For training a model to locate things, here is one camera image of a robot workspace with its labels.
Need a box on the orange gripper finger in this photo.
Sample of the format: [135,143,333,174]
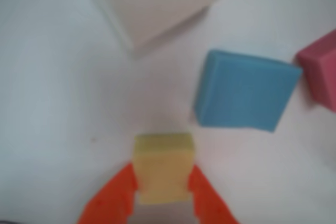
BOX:
[187,163,240,224]
[76,163,138,224]

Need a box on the yellow foam cuboid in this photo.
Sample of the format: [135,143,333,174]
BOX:
[132,132,196,205]

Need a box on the blue foam cuboid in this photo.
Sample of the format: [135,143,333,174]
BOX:
[193,49,303,133]

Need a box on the pink foam cuboid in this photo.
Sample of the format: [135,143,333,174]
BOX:
[296,28,336,114]

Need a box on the white foam cuboid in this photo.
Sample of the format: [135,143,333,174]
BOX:
[83,0,221,61]

